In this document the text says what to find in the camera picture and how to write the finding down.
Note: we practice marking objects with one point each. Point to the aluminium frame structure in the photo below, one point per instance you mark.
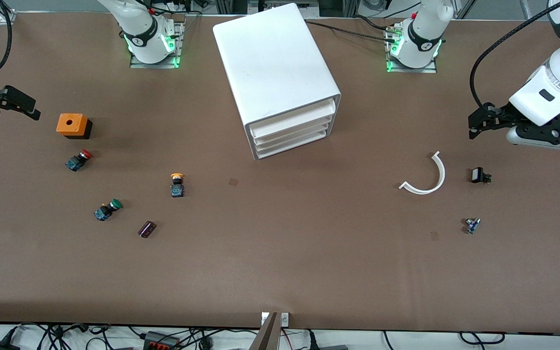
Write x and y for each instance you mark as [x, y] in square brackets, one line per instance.
[254, 5]

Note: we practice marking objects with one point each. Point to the brown camera post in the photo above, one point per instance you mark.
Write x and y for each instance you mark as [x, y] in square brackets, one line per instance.
[266, 338]

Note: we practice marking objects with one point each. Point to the white curved plastic piece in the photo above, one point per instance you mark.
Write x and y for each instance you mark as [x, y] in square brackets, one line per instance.
[439, 177]

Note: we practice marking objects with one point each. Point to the small blue electronic component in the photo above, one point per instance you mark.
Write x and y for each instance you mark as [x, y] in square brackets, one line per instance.
[472, 225]

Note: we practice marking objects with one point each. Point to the small black switch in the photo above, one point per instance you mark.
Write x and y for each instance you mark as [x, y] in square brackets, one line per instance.
[478, 175]

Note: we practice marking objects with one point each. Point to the aluminium corner profile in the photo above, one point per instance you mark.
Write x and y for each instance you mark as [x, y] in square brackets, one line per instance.
[8, 17]

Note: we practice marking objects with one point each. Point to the red push button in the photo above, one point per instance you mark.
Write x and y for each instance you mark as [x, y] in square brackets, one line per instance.
[78, 160]

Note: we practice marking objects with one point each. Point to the small white bracket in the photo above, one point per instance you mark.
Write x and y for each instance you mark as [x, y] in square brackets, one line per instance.
[264, 318]
[285, 319]

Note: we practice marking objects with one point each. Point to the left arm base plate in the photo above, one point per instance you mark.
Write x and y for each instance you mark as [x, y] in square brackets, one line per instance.
[426, 70]

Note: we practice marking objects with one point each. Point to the orange box with hole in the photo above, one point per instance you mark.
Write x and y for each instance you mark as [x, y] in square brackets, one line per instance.
[71, 124]

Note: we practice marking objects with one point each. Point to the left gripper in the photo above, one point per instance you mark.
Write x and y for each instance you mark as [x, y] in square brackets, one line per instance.
[499, 115]

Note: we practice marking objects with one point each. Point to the black power strip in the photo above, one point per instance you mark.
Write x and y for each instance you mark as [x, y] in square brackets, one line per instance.
[161, 340]

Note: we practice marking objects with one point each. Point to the dark purple capacitor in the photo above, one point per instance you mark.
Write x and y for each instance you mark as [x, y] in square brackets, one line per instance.
[147, 229]

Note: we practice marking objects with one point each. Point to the green push button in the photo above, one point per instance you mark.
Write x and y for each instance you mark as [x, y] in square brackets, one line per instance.
[107, 210]

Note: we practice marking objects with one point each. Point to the yellow push button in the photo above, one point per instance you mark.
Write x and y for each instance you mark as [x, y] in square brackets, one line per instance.
[177, 187]

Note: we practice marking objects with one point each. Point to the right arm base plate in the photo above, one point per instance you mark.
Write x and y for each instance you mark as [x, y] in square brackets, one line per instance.
[136, 63]

